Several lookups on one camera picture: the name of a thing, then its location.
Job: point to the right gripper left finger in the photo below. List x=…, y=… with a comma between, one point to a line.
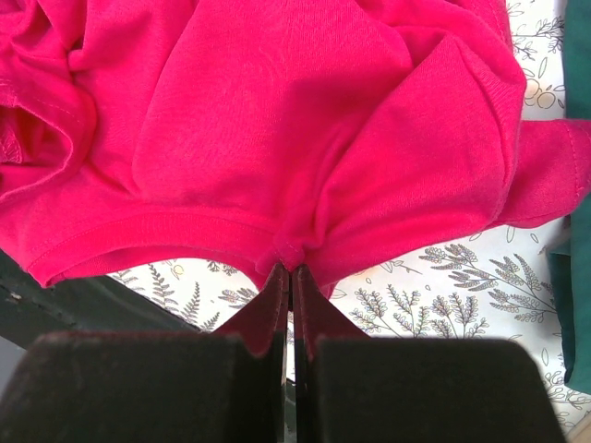
x=157, y=386

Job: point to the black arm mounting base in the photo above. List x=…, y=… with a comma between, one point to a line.
x=101, y=303

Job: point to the magenta t shirt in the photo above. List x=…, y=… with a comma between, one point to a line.
x=139, y=131

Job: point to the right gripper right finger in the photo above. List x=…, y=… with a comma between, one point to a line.
x=351, y=387

